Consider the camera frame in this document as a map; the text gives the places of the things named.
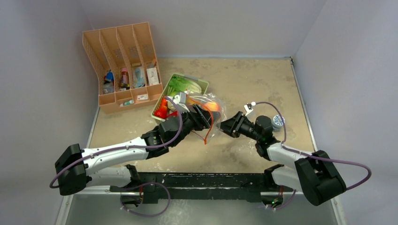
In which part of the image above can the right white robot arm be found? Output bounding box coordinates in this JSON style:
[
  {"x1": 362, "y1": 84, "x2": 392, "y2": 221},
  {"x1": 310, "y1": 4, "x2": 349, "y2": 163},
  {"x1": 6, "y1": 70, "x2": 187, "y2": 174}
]
[{"x1": 220, "y1": 112, "x2": 347, "y2": 206}]

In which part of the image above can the light green plastic basket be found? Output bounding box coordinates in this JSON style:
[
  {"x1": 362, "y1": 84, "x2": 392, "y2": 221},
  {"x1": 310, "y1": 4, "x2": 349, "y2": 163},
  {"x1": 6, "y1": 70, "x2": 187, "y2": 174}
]
[{"x1": 151, "y1": 73, "x2": 209, "y2": 123}]

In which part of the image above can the green white glue stick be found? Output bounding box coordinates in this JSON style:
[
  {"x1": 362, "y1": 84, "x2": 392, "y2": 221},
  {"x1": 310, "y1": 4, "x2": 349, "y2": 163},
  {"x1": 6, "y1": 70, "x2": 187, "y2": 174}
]
[{"x1": 120, "y1": 99, "x2": 134, "y2": 107}]

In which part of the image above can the white packaged item card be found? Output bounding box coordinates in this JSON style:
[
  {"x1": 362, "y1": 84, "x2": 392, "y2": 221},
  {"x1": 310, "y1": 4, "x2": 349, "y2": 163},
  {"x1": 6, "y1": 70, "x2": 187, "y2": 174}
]
[{"x1": 147, "y1": 67, "x2": 160, "y2": 85}]

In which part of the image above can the fake napa cabbage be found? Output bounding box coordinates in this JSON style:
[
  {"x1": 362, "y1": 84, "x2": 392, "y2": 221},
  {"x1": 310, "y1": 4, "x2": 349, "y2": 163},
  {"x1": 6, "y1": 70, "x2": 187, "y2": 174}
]
[{"x1": 167, "y1": 76, "x2": 202, "y2": 96}]

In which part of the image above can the pink plastic file organizer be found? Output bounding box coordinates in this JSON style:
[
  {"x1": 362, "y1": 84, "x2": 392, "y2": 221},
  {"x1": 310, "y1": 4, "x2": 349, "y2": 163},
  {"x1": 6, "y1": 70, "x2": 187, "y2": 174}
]
[{"x1": 82, "y1": 22, "x2": 163, "y2": 114}]

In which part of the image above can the light blue packet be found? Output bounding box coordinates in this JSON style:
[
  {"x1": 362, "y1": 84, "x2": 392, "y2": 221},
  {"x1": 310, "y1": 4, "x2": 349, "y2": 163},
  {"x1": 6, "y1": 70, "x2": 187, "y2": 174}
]
[{"x1": 133, "y1": 67, "x2": 145, "y2": 88}]

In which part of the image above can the white staples box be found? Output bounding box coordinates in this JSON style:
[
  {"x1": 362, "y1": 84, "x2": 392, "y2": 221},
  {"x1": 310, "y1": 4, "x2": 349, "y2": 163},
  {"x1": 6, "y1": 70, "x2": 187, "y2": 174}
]
[{"x1": 137, "y1": 94, "x2": 149, "y2": 101}]

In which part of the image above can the clear zip top bag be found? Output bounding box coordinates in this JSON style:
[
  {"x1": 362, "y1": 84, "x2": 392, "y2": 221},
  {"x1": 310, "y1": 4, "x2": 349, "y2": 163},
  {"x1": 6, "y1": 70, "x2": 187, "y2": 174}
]
[{"x1": 187, "y1": 92, "x2": 226, "y2": 145}]

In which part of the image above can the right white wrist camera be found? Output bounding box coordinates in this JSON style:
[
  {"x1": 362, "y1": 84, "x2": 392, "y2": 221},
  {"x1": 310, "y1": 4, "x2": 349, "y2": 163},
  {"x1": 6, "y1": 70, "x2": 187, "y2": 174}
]
[{"x1": 244, "y1": 102, "x2": 256, "y2": 116}]

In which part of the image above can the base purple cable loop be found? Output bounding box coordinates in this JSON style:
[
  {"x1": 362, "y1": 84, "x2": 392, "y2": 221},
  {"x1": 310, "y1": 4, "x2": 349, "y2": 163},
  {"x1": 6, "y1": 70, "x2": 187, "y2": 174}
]
[{"x1": 120, "y1": 179, "x2": 173, "y2": 218}]

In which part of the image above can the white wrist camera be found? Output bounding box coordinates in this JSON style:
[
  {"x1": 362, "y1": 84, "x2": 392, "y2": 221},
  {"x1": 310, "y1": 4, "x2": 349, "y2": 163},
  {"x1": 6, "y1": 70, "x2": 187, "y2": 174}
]
[
  {"x1": 244, "y1": 102, "x2": 256, "y2": 116},
  {"x1": 173, "y1": 92, "x2": 189, "y2": 112}
]

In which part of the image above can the fake red bell pepper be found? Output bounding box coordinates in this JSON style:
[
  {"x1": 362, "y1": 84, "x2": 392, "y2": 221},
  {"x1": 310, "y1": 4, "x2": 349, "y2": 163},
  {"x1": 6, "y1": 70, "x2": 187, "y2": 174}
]
[{"x1": 153, "y1": 97, "x2": 168, "y2": 119}]

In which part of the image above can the blue object in organizer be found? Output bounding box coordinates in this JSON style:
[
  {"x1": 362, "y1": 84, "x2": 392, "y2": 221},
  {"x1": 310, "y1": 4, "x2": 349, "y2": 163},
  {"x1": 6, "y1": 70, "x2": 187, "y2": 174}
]
[{"x1": 104, "y1": 70, "x2": 114, "y2": 83}]

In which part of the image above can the fake peach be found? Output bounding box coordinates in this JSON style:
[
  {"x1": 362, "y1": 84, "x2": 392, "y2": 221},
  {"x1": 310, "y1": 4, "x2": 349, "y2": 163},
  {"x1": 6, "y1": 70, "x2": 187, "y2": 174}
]
[{"x1": 204, "y1": 102, "x2": 222, "y2": 114}]

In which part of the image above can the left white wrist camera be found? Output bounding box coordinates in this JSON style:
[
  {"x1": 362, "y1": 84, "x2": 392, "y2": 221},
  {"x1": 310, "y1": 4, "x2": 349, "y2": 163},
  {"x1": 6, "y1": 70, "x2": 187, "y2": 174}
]
[{"x1": 173, "y1": 92, "x2": 189, "y2": 112}]

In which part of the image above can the blue white bottle cap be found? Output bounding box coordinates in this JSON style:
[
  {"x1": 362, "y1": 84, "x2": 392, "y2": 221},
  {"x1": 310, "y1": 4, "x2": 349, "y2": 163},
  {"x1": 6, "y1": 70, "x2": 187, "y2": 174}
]
[{"x1": 271, "y1": 115, "x2": 285, "y2": 130}]

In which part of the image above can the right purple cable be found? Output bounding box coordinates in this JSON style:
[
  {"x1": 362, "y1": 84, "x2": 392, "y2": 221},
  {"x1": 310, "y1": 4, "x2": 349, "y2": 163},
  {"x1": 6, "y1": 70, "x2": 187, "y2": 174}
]
[{"x1": 250, "y1": 101, "x2": 372, "y2": 191}]

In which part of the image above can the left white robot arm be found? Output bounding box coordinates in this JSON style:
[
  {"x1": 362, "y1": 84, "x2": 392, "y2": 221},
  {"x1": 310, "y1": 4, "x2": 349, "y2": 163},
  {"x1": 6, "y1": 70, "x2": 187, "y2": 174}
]
[{"x1": 50, "y1": 104, "x2": 220, "y2": 196}]

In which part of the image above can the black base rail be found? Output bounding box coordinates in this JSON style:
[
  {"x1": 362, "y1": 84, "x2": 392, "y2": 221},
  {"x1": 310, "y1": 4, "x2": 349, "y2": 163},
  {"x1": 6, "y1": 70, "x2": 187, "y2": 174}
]
[{"x1": 110, "y1": 165, "x2": 293, "y2": 204}]

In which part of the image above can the fake red chili pepper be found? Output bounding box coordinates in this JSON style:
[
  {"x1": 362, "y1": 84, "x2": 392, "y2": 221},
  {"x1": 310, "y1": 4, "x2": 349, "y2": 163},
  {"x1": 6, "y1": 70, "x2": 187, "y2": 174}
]
[{"x1": 167, "y1": 111, "x2": 178, "y2": 118}]

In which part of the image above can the pink capped bottle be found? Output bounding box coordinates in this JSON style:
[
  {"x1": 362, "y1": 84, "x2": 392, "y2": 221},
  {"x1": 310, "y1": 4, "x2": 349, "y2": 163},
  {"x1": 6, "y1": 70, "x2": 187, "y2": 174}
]
[{"x1": 120, "y1": 67, "x2": 130, "y2": 91}]

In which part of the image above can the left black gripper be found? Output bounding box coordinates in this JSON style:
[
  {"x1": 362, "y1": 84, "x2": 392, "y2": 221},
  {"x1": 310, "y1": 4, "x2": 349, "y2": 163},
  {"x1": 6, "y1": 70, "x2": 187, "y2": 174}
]
[{"x1": 170, "y1": 104, "x2": 219, "y2": 147}]

